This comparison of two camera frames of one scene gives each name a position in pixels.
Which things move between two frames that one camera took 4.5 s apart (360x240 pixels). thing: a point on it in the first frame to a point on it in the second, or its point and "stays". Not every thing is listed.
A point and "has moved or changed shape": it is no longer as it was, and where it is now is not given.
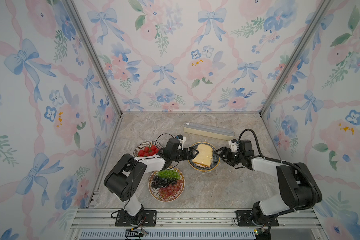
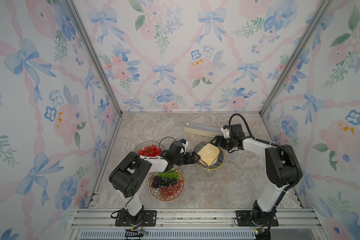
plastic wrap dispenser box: x=208 y=131 stays
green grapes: x=169 y=173 stays
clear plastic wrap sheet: x=206 y=160 stays
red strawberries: x=148 y=151 stays
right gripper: x=224 y=149 to x=220 y=144
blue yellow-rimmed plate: x=215 y=161 has moved or changed shape
